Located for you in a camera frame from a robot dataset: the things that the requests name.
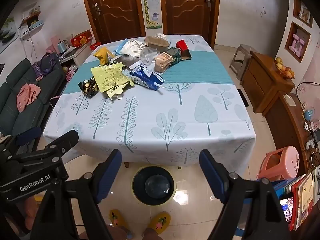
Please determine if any bundle of cables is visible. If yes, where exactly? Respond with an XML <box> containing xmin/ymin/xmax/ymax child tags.
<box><xmin>303</xmin><ymin>122</ymin><xmax>320</xmax><ymax>167</ymax></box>

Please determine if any large red gift box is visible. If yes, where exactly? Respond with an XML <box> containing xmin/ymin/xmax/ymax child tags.
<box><xmin>70</xmin><ymin>30</ymin><xmax>94</xmax><ymax>48</ymax></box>

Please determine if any pink box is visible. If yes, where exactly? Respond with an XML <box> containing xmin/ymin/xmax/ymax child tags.
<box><xmin>50</xmin><ymin>36</ymin><xmax>61</xmax><ymax>53</ymax></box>

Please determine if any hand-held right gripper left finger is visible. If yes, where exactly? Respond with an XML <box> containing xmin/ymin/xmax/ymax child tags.
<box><xmin>30</xmin><ymin>149</ymin><xmax>122</xmax><ymax>240</ymax></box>

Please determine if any framed wall picture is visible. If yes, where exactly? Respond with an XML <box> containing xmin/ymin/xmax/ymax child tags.
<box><xmin>0</xmin><ymin>17</ymin><xmax>19</xmax><ymax>54</ymax></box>

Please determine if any table with tree tablecloth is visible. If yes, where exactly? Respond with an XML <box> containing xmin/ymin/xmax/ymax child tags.
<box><xmin>42</xmin><ymin>34</ymin><xmax>257</xmax><ymax>175</ymax></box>

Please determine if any white paper bag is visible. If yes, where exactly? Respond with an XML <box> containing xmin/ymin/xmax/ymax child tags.
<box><xmin>120</xmin><ymin>40</ymin><xmax>147</xmax><ymax>57</ymax></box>

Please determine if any clear plastic bag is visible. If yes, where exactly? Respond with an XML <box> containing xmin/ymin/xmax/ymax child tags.
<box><xmin>138</xmin><ymin>48</ymin><xmax>161</xmax><ymax>67</ymax></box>

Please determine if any grey box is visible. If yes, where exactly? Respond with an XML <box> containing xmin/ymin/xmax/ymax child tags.
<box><xmin>111</xmin><ymin>55</ymin><xmax>141</xmax><ymax>69</ymax></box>

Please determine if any silver pot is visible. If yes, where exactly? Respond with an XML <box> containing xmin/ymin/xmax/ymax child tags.
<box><xmin>57</xmin><ymin>40</ymin><xmax>69</xmax><ymax>56</ymax></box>

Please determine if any wooden cabinet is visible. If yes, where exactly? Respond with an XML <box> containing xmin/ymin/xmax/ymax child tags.
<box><xmin>241</xmin><ymin>51</ymin><xmax>296</xmax><ymax>116</ymax></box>

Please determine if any beige carton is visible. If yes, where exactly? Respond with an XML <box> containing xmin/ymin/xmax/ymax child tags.
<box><xmin>153</xmin><ymin>52</ymin><xmax>174</xmax><ymax>74</ymax></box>

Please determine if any wall niche with photo frame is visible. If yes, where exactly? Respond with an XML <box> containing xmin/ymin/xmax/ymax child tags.
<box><xmin>293</xmin><ymin>0</ymin><xmax>314</xmax><ymax>28</ymax></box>

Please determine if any wall niche with pink dumbbells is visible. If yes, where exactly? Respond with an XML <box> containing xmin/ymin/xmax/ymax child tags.
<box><xmin>285</xmin><ymin>21</ymin><xmax>312</xmax><ymax>63</ymax></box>

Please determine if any blue face mask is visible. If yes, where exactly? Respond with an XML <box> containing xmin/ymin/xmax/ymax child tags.
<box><xmin>113</xmin><ymin>39</ymin><xmax>129</xmax><ymax>55</ymax></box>

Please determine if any person's leg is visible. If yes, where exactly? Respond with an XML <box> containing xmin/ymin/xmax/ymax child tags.
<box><xmin>105</xmin><ymin>225</ymin><xmax>133</xmax><ymax>240</ymax></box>
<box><xmin>142</xmin><ymin>227</ymin><xmax>161</xmax><ymax>240</ymax></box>

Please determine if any yellow plastic mailer bag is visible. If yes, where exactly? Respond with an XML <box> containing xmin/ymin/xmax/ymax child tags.
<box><xmin>91</xmin><ymin>63</ymin><xmax>136</xmax><ymax>99</ymax></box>

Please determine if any dark green sofa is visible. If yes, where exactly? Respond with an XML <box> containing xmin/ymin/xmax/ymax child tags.
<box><xmin>0</xmin><ymin>58</ymin><xmax>66</xmax><ymax>140</ymax></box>

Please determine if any blue snack wrapper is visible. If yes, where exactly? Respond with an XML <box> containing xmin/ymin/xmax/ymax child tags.
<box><xmin>130</xmin><ymin>67</ymin><xmax>166</xmax><ymax>91</ymax></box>

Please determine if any dark green packet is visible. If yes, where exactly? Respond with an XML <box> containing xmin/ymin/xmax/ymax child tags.
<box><xmin>165</xmin><ymin>47</ymin><xmax>181</xmax><ymax>66</ymax></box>

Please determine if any purple bag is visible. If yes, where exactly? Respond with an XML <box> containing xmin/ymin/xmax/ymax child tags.
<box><xmin>32</xmin><ymin>52</ymin><xmax>60</xmax><ymax>81</ymax></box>

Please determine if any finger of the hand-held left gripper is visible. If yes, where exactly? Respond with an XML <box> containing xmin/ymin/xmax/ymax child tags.
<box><xmin>45</xmin><ymin>129</ymin><xmax>79</xmax><ymax>156</ymax></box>
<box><xmin>14</xmin><ymin>126</ymin><xmax>42</xmax><ymax>146</ymax></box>

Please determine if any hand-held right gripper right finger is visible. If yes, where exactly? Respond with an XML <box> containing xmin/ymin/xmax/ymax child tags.
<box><xmin>199</xmin><ymin>149</ymin><xmax>292</xmax><ymax>240</ymax></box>

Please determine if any black trash can yellow rim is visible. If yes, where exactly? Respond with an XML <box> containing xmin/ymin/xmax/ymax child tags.
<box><xmin>130</xmin><ymin>165</ymin><xmax>177</xmax><ymax>207</ymax></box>

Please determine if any person's left leg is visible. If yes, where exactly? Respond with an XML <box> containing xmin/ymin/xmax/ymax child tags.
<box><xmin>105</xmin><ymin>225</ymin><xmax>133</xmax><ymax>240</ymax></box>

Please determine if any white side table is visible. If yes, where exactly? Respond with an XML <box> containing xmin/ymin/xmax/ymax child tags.
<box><xmin>60</xmin><ymin>45</ymin><xmax>92</xmax><ymax>67</ymax></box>

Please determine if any wooden sideboard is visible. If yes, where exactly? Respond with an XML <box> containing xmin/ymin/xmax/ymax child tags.
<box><xmin>264</xmin><ymin>91</ymin><xmax>320</xmax><ymax>178</ymax></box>

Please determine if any basket of fruit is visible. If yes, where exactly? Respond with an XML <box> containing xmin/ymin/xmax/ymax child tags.
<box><xmin>274</xmin><ymin>57</ymin><xmax>295</xmax><ymax>80</ymax></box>

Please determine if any blue plastic stool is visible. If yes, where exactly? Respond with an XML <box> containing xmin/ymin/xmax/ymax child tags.
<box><xmin>236</xmin><ymin>179</ymin><xmax>286</xmax><ymax>231</ymax></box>

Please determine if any pink cloth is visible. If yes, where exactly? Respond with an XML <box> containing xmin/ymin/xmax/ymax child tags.
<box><xmin>16</xmin><ymin>83</ymin><xmax>42</xmax><ymax>113</ymax></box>

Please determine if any brown plastic stool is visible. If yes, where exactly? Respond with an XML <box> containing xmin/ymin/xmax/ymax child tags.
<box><xmin>228</xmin><ymin>44</ymin><xmax>258</xmax><ymax>77</ymax></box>

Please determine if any stack of books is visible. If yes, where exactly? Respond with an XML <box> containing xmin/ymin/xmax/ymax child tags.
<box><xmin>285</xmin><ymin>172</ymin><xmax>320</xmax><ymax>231</ymax></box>

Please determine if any person's right leg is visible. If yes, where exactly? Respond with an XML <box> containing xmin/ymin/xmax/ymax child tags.
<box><xmin>142</xmin><ymin>227</ymin><xmax>161</xmax><ymax>240</ymax></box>

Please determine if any red black box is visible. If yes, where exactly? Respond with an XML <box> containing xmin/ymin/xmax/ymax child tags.
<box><xmin>175</xmin><ymin>40</ymin><xmax>192</xmax><ymax>59</ymax></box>

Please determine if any gold black snack wrapper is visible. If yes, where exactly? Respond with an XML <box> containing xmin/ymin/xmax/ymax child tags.
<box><xmin>78</xmin><ymin>77</ymin><xmax>99</xmax><ymax>96</ymax></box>

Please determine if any brown wooden door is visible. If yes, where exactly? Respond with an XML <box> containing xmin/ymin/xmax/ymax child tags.
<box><xmin>160</xmin><ymin>0</ymin><xmax>221</xmax><ymax>48</ymax></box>
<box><xmin>80</xmin><ymin>0</ymin><xmax>146</xmax><ymax>45</ymax></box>

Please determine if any yellow embroidered slipper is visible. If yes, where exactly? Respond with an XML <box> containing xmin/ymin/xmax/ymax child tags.
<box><xmin>109</xmin><ymin>209</ymin><xmax>129</xmax><ymax>231</ymax></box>
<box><xmin>147</xmin><ymin>211</ymin><xmax>172</xmax><ymax>233</ymax></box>

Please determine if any brown paper bowl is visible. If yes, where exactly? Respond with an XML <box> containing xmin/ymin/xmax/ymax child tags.
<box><xmin>144</xmin><ymin>36</ymin><xmax>169</xmax><ymax>49</ymax></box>

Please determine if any giraffe height chart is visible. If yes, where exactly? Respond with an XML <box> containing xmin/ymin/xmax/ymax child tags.
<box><xmin>141</xmin><ymin>0</ymin><xmax>163</xmax><ymax>30</ymax></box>

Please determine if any pink plastic stool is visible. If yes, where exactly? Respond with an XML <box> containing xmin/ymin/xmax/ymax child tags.
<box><xmin>257</xmin><ymin>146</ymin><xmax>300</xmax><ymax>181</ymax></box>

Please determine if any yellow snack bag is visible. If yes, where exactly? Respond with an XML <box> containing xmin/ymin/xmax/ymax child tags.
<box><xmin>93</xmin><ymin>47</ymin><xmax>114</xmax><ymax>66</ymax></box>

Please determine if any wall shelf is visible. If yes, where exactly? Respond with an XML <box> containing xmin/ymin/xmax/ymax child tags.
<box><xmin>19</xmin><ymin>12</ymin><xmax>45</xmax><ymax>35</ymax></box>

